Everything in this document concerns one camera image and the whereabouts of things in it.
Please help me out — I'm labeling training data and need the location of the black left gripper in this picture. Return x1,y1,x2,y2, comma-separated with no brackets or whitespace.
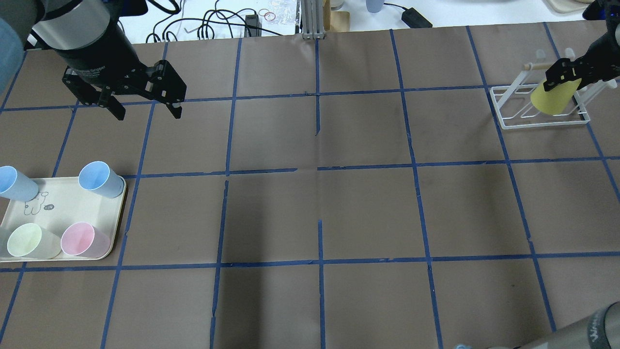
53,23,187,121

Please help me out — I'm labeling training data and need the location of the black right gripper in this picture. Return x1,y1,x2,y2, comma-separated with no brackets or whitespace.
543,29,620,92

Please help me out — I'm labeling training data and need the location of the yellow plastic cup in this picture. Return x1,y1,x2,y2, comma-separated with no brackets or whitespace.
530,78,582,115

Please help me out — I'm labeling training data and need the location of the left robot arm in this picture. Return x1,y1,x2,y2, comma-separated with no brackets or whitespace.
0,0,187,121

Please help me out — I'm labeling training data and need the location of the blue cup near tray corner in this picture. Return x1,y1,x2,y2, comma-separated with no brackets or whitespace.
78,161,125,199

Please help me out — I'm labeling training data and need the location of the pink plastic cup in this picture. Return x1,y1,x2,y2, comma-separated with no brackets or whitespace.
61,222,111,258

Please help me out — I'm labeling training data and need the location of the light blue outer cup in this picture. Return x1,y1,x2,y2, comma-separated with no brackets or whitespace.
0,166,39,202

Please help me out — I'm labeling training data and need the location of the pale green plastic cup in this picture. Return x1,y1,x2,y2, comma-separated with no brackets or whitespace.
7,223,62,260

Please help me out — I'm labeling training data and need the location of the cream serving tray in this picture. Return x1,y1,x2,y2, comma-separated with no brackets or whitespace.
0,177,127,263

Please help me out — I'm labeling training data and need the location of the black power adapter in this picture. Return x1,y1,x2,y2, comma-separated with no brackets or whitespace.
401,7,433,29

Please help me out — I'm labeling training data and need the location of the white wire cup rack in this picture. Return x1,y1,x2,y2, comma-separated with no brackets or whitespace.
489,49,618,130

